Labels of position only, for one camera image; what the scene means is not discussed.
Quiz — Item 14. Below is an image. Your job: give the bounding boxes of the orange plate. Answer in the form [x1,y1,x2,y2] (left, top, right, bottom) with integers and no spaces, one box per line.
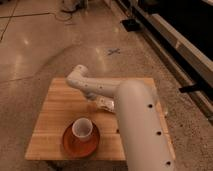
[62,123,100,159]

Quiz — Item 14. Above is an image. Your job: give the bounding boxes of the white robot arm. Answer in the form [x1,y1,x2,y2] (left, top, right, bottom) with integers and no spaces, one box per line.
[66,65,176,171]

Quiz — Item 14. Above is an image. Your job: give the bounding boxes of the black floor mat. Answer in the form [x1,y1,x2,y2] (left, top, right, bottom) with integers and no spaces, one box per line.
[121,19,140,32]

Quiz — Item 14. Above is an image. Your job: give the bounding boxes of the wooden table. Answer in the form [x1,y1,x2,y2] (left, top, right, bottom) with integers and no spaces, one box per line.
[25,78,175,163]

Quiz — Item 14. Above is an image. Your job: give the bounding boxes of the white cup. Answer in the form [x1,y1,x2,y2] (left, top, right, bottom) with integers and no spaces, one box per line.
[72,117,93,142]

